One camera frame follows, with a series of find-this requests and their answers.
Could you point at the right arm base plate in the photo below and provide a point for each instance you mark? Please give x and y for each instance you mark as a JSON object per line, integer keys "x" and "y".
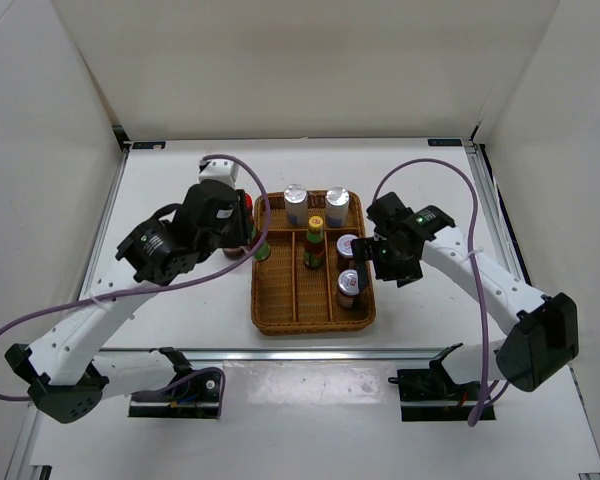
{"x": 422, "y": 401}

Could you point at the silver cap white shaker front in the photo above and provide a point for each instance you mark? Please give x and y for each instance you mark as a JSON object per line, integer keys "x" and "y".
{"x": 296, "y": 205}

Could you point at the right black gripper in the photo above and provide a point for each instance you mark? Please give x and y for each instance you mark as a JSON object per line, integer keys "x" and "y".
{"x": 365, "y": 250}

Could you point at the red cap sauce jar front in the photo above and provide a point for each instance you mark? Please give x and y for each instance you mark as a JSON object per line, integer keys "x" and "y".
{"x": 234, "y": 253}

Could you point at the woven wicker divided tray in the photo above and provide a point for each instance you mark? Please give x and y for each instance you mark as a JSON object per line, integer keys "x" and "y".
{"x": 288, "y": 298}

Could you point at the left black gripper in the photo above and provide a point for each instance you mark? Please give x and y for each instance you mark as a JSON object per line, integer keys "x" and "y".
{"x": 241, "y": 235}

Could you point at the yellow cap sauce bottle front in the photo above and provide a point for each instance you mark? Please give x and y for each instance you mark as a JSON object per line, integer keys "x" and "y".
{"x": 261, "y": 249}

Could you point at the dark spice jar white lid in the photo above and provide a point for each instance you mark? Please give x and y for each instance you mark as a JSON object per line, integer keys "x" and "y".
{"x": 344, "y": 251}

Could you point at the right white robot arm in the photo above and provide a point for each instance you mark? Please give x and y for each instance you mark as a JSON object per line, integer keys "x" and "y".
{"x": 541, "y": 331}

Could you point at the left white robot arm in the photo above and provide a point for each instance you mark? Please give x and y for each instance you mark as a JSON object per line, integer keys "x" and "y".
{"x": 66, "y": 372}

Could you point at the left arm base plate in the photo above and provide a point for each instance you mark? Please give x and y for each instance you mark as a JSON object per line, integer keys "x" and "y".
{"x": 200, "y": 397}

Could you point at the red cap sauce jar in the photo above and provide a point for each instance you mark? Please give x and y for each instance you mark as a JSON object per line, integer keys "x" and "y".
{"x": 249, "y": 207}
{"x": 234, "y": 253}

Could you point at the pink spice jar white lid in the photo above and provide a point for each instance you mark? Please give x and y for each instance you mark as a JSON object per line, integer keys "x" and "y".
{"x": 348, "y": 290}

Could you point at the red cap sauce jar rear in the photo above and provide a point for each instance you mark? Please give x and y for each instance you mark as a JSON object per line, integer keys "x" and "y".
{"x": 249, "y": 207}

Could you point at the yellow cap sauce bottle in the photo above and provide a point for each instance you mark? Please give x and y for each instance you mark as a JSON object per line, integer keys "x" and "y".
{"x": 314, "y": 243}
{"x": 261, "y": 249}

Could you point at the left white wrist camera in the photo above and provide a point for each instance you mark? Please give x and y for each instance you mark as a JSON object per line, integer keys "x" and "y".
{"x": 224, "y": 171}

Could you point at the silver cap white shaker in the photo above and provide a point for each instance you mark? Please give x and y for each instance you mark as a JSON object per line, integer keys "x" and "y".
{"x": 296, "y": 205}
{"x": 336, "y": 207}

